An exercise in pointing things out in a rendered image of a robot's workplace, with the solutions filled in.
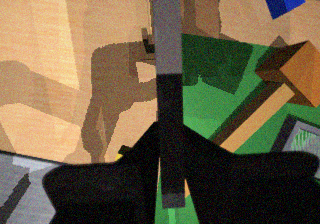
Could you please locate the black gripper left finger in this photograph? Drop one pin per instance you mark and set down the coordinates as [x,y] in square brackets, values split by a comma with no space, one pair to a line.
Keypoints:
[133,177]

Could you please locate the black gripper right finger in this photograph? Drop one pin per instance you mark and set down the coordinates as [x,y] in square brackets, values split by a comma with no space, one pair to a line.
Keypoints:
[213,173]

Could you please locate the green putting mat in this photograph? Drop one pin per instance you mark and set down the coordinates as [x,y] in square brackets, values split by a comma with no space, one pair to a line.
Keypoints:
[219,82]

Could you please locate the dark brown box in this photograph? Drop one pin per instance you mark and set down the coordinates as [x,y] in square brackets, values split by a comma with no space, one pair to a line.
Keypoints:
[292,74]

